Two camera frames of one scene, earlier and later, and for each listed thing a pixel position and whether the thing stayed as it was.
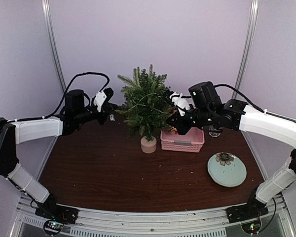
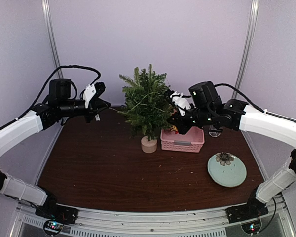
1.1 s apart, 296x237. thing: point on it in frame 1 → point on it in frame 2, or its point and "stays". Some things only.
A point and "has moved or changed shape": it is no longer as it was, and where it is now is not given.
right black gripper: x=182 y=129 stays
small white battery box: x=112 y=117 has moved or changed shape
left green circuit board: x=52 y=228 stays
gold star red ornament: x=173 y=129 stays
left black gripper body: x=104 y=114 → x=92 y=110
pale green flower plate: x=226 y=170 stays
